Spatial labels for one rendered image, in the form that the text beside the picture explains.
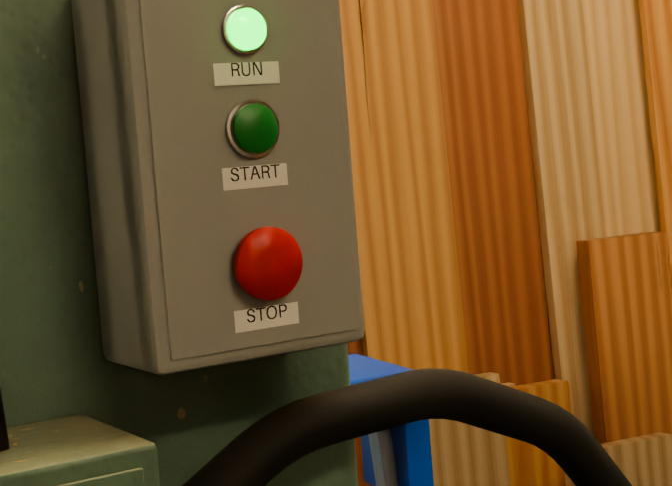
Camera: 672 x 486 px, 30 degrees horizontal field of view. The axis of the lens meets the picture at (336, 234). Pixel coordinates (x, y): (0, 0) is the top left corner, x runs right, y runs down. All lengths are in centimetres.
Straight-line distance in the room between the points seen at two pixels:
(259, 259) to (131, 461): 9
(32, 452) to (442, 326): 156
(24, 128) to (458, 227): 157
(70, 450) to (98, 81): 15
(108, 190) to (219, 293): 6
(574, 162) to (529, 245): 16
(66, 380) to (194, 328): 7
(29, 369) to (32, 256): 5
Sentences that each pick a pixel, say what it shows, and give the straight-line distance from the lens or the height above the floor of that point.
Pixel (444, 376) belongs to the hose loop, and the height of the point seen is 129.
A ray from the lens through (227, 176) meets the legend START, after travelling 51.
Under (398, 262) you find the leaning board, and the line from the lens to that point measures 198.
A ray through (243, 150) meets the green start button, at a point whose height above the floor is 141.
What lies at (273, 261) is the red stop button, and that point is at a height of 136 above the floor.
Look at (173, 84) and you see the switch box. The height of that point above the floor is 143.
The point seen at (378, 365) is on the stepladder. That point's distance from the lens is 139.
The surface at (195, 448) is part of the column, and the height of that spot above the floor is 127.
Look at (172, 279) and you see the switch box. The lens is 50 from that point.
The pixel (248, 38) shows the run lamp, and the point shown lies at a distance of 51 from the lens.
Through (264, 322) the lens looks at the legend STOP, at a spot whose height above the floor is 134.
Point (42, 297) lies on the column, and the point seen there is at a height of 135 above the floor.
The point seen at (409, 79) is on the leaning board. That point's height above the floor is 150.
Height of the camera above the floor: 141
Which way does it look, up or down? 4 degrees down
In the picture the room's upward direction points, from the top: 4 degrees counter-clockwise
